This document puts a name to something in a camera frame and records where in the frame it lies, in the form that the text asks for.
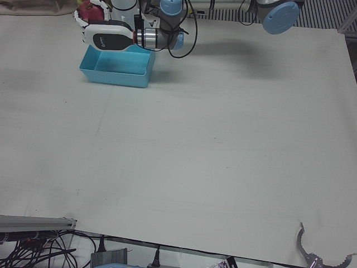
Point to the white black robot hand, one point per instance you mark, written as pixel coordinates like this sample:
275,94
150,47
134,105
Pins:
111,39

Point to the pink dragon fruit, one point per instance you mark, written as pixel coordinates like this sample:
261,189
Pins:
90,11

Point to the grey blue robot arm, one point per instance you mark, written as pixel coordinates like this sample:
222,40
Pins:
152,37

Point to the light blue plastic bin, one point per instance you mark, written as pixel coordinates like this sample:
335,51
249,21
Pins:
120,75

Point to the beige cloth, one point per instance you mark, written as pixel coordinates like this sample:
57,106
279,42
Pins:
36,7

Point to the dark grey equipment box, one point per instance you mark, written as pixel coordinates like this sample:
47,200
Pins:
108,256

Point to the black power plug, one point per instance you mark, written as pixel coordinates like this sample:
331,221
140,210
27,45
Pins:
156,257

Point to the clear bag with metal part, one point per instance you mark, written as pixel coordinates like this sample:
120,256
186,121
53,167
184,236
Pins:
226,263

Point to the metal reacher grabber tool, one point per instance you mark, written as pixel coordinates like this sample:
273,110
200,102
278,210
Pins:
306,255

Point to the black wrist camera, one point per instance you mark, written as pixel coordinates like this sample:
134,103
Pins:
137,23

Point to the aluminium profile post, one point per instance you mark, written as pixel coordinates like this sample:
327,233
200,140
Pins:
36,222

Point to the aluminium frame profile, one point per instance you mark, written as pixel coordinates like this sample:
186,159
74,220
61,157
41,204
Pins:
347,26

